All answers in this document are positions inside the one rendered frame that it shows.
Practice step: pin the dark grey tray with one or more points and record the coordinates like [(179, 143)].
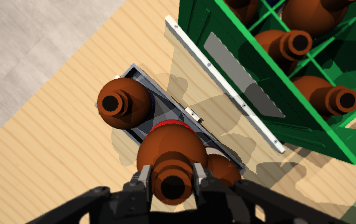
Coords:
[(166, 108)]

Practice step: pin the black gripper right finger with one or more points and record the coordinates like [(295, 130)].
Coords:
[(215, 202)]

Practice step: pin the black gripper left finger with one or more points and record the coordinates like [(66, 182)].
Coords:
[(127, 207)]

